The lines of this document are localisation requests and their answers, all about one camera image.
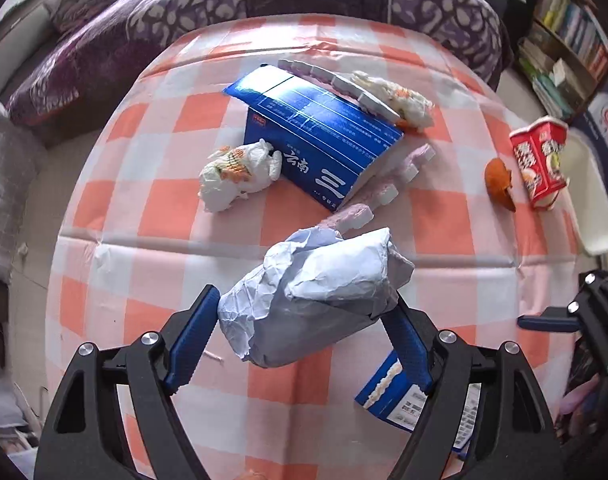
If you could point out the bed with purple quilt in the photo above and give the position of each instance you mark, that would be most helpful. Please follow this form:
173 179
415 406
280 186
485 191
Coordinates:
183 5

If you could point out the grey checked cushion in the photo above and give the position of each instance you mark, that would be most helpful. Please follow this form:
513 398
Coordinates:
3 185

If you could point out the small blue cardboard box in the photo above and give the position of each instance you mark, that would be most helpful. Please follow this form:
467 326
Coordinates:
384 395

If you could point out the grey paper ball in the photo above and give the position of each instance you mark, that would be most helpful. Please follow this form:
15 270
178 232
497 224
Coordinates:
314 300

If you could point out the pink foam puzzle strip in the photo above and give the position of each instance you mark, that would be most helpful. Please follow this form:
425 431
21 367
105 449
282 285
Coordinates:
384 192

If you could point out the grey foam puzzle strip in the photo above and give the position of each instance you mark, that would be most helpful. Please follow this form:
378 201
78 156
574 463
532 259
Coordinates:
334 80

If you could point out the red drink carton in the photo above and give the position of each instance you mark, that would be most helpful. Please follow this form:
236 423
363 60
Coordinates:
536 160

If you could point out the wooden bookshelf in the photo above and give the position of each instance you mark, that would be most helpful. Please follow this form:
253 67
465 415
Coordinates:
564 25

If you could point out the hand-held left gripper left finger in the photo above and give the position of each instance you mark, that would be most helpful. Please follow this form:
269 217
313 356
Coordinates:
186 355

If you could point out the crumpled white printed tissue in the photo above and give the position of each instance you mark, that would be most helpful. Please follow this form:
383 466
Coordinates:
399 100
238 170

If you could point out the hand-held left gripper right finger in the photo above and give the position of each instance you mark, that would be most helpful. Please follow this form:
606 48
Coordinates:
409 345

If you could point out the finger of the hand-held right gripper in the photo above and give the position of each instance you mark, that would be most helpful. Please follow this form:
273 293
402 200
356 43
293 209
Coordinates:
544 323

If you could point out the orange checked tablecloth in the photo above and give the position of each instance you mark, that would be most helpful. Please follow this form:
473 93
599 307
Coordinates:
148 220

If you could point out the white plastic bin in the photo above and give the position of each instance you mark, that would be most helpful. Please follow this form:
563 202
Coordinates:
591 200

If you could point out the large blue cardboard box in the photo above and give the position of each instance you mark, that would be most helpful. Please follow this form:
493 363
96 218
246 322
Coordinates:
314 135

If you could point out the orange peel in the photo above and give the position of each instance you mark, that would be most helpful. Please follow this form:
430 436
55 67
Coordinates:
499 182

